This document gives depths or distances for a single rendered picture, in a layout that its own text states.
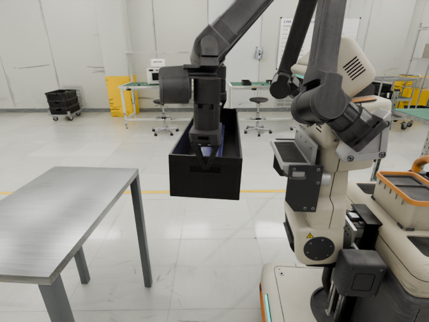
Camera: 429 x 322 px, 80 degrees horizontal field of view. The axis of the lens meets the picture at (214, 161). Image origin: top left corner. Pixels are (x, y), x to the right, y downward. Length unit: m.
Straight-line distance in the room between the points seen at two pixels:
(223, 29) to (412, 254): 0.81
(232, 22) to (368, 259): 0.79
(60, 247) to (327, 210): 0.84
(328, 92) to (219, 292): 1.41
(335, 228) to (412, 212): 0.24
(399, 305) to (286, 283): 0.58
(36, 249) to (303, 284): 1.16
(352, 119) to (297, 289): 1.00
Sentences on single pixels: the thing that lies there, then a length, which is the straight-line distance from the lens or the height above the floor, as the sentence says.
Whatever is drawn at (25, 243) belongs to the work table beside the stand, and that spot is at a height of 0.80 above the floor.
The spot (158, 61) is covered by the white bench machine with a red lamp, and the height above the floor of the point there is 1.21.
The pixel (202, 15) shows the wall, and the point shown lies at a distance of 6.47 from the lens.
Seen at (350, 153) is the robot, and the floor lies 1.13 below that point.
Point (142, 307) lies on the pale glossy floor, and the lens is 1.74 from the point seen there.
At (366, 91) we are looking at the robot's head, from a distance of 0.86.
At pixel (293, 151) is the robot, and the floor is 1.04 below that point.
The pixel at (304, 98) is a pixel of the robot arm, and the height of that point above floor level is 1.25.
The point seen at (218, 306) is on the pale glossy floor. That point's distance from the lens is 1.70.
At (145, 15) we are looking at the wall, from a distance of 6.62.
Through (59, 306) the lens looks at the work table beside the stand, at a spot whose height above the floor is 0.69.
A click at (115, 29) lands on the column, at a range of 6.23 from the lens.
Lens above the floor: 1.34
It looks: 23 degrees down
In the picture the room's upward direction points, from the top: straight up
